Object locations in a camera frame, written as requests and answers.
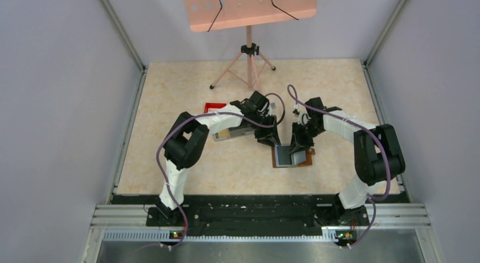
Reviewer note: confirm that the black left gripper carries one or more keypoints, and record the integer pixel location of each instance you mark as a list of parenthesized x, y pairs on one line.
[(269, 136)]

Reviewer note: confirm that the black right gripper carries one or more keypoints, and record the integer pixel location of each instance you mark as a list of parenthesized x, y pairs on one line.
[(298, 143)]

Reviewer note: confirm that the black credit card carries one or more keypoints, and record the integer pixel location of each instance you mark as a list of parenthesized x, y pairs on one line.
[(284, 159)]

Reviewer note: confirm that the brown leather card holder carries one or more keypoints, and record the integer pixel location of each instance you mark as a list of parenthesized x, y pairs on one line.
[(306, 156)]

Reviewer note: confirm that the clear acrylic card box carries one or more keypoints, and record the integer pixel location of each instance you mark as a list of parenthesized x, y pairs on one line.
[(236, 132)]

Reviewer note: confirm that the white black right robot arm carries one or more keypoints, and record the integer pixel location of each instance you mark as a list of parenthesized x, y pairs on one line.
[(378, 157)]

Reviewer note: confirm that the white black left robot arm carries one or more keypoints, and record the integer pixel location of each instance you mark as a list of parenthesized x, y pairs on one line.
[(184, 144)]

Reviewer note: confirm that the yellow card in box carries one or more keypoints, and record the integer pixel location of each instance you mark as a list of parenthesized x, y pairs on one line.
[(224, 135)]

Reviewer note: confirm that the pink music stand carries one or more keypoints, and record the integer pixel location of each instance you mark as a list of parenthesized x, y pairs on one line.
[(214, 15)]

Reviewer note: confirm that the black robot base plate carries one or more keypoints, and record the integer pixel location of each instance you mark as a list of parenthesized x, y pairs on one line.
[(248, 215)]

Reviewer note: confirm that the aluminium frame rail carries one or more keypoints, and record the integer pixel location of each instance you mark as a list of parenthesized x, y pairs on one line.
[(128, 223)]

